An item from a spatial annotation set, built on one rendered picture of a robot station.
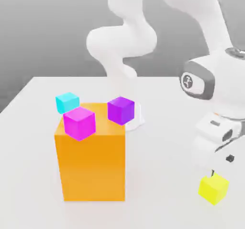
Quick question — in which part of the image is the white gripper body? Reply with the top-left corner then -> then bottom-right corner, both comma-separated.
192,136 -> 241,174

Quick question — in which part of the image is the small yellow cube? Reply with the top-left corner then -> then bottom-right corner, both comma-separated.
198,172 -> 230,206

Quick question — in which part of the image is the small purple cube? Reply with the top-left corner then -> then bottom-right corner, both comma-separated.
107,96 -> 135,126

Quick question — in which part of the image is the small magenta cube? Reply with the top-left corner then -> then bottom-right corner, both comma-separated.
63,106 -> 96,142

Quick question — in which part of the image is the small cyan cube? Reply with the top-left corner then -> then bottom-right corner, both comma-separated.
55,92 -> 80,115

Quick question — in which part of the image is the large orange box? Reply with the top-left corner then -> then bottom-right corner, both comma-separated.
54,103 -> 126,202

